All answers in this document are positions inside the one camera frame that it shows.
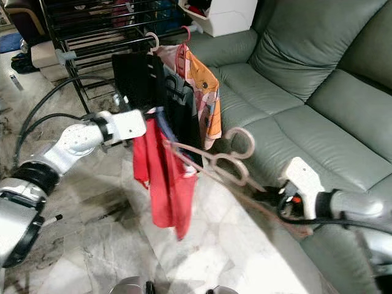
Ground pink plastic clothes hanger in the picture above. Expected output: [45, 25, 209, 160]
[161, 127, 314, 239]

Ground red garment with navy trim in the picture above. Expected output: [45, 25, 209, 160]
[133, 119, 198, 241]

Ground pale hanger hook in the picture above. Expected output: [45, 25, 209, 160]
[146, 32, 160, 53]

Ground grey green leather sofa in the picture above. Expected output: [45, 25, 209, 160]
[187, 0, 392, 294]

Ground grey robot right leg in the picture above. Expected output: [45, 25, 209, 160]
[205, 285, 239, 294]

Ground dark graphic print shirt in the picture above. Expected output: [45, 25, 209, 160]
[162, 64, 204, 163]

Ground orange and pink garment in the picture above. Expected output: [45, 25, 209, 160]
[156, 44, 223, 151]

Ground black hanging garment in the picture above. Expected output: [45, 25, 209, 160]
[111, 52, 169, 114]

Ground white plastic laundry basket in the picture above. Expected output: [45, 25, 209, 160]
[181, 0, 258, 37]

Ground blue floor mat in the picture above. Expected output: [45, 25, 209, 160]
[0, 32, 24, 55]

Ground beige footstool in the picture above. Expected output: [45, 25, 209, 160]
[31, 40, 74, 83]

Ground black metal drying rack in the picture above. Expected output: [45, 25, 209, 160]
[40, 0, 197, 132]

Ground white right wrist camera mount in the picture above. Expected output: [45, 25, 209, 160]
[282, 157, 322, 220]

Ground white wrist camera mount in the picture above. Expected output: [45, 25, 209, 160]
[110, 109, 148, 145]
[282, 157, 322, 220]

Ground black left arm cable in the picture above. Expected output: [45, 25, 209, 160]
[17, 77, 129, 178]

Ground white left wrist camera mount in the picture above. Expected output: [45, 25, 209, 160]
[110, 109, 148, 145]

